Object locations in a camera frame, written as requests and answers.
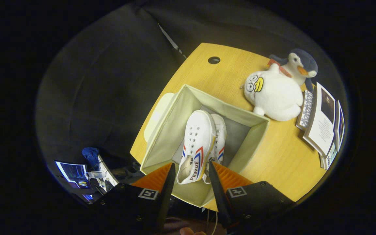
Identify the patterned grey book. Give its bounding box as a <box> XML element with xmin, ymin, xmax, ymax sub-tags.
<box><xmin>296</xmin><ymin>90</ymin><xmax>315</xmax><ymax>132</ymax></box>

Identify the white book with portrait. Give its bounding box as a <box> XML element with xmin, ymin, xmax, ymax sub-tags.
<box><xmin>302</xmin><ymin>82</ymin><xmax>336</xmax><ymax>157</ymax></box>

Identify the blue cloth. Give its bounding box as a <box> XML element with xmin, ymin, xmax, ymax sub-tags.
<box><xmin>81</xmin><ymin>147</ymin><xmax>101</xmax><ymax>170</ymax></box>

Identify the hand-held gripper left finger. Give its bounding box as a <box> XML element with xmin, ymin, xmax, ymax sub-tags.
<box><xmin>92</xmin><ymin>162</ymin><xmax>176</xmax><ymax>233</ymax></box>

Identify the white duck plush toy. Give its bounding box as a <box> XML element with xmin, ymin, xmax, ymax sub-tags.
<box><xmin>240</xmin><ymin>63</ymin><xmax>303</xmax><ymax>122</ymax></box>

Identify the teal cover book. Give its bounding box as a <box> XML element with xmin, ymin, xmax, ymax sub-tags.
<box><xmin>319</xmin><ymin>140</ymin><xmax>338</xmax><ymax>171</ymax></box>

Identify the beige fabric storage box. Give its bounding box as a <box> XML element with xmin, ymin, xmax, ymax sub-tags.
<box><xmin>140</xmin><ymin>84</ymin><xmax>271</xmax><ymax>208</ymax></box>

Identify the white canvas shoe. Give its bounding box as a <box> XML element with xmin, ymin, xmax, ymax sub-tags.
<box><xmin>177</xmin><ymin>110</ymin><xmax>216</xmax><ymax>185</ymax></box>
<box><xmin>203</xmin><ymin>113</ymin><xmax>227</xmax><ymax>184</ymax></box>

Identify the computer monitor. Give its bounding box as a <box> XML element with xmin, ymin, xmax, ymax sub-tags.
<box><xmin>54</xmin><ymin>160</ymin><xmax>90</xmax><ymax>190</ymax></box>

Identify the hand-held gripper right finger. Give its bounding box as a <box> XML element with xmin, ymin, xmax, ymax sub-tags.
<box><xmin>208</xmin><ymin>161</ymin><xmax>296</xmax><ymax>233</ymax></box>

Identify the blue cover book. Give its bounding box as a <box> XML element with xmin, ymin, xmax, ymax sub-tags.
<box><xmin>333</xmin><ymin>100</ymin><xmax>346</xmax><ymax>152</ymax></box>

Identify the cream storage box lid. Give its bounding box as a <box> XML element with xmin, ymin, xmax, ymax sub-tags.
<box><xmin>144</xmin><ymin>92</ymin><xmax>175</xmax><ymax>143</ymax></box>

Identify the penguin plush toy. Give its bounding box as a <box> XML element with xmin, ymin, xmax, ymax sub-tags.
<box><xmin>267</xmin><ymin>48</ymin><xmax>318</xmax><ymax>93</ymax></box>

